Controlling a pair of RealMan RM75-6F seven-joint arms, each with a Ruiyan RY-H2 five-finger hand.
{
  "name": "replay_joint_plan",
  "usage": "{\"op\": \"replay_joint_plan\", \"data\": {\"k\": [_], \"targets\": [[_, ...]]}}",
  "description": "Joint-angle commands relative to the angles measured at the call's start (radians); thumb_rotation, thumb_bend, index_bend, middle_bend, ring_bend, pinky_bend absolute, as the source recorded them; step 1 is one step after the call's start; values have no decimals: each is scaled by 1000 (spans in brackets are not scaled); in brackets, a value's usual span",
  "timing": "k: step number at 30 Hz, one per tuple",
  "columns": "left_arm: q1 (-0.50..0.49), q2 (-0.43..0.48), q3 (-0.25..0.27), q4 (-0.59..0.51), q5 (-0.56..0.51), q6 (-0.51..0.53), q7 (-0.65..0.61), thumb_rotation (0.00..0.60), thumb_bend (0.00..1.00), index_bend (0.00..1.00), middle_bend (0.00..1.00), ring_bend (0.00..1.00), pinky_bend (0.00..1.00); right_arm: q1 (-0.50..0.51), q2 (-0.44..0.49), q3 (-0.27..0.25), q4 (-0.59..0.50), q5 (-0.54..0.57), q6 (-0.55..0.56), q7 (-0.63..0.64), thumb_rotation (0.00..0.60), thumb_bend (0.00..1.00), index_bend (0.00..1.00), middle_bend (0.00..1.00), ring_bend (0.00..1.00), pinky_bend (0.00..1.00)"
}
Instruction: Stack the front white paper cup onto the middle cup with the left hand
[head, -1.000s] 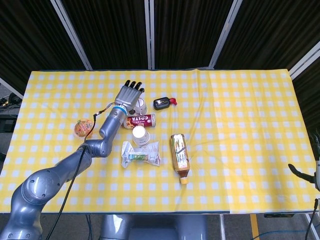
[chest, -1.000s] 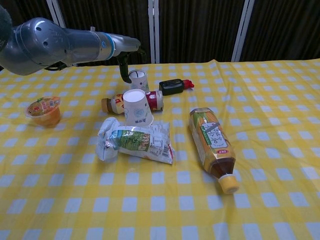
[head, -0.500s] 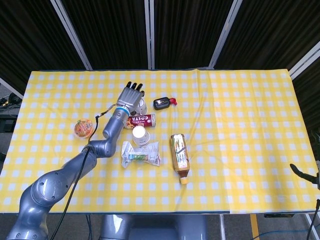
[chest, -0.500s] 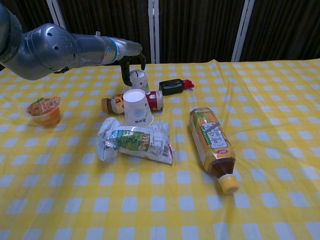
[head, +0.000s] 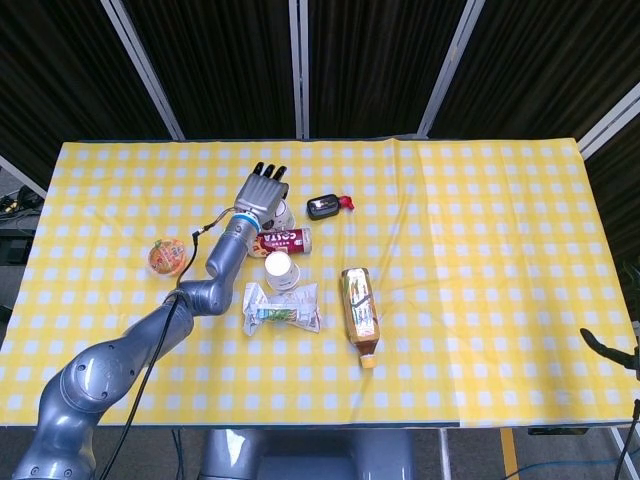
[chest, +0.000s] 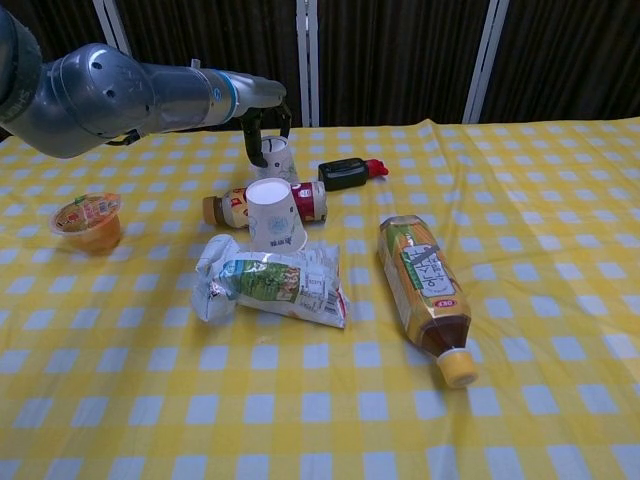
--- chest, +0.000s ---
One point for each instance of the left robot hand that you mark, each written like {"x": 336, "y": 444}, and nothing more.
{"x": 257, "y": 95}

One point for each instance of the white paper cup black line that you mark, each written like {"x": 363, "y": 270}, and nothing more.
{"x": 280, "y": 160}

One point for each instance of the crumpled silver snack bag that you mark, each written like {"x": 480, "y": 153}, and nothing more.
{"x": 270, "y": 285}

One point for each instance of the red Costa coffee bottle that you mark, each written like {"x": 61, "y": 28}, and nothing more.
{"x": 225, "y": 205}

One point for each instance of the yellow tea bottle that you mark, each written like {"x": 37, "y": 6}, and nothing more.
{"x": 425, "y": 285}

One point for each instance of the dark corrugated partition panel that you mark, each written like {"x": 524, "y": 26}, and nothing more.
{"x": 60, "y": 20}
{"x": 575, "y": 55}
{"x": 395, "y": 60}
{"x": 215, "y": 35}

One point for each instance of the orange jelly cup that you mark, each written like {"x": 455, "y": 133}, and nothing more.
{"x": 90, "y": 222}

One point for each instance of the yellow checkered tablecloth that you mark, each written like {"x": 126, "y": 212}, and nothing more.
{"x": 500, "y": 250}

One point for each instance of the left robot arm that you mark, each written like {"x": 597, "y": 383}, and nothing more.
{"x": 100, "y": 95}

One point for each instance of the black device with red end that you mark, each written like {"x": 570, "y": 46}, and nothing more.
{"x": 342, "y": 173}

